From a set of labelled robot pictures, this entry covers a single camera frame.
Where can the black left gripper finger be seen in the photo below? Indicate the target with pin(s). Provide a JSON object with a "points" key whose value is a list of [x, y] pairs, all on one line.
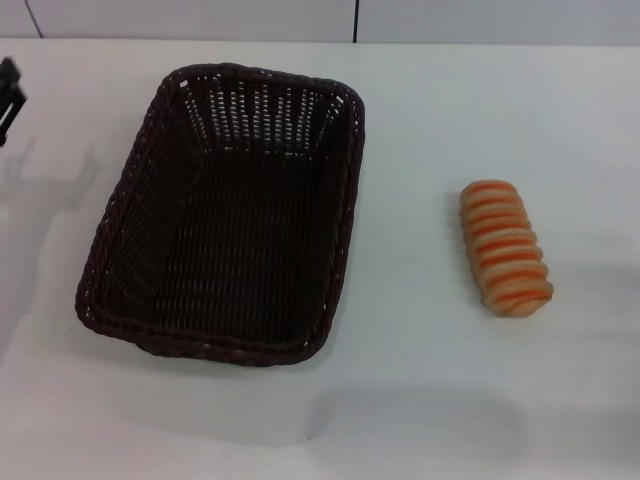
{"points": [[10, 95]]}

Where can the orange striped spiral bread roll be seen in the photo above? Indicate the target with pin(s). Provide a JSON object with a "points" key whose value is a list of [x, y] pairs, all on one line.
{"points": [[502, 245]]}

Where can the black woven wicker basket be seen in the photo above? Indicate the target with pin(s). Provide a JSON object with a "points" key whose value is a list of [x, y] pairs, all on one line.
{"points": [[225, 250]]}

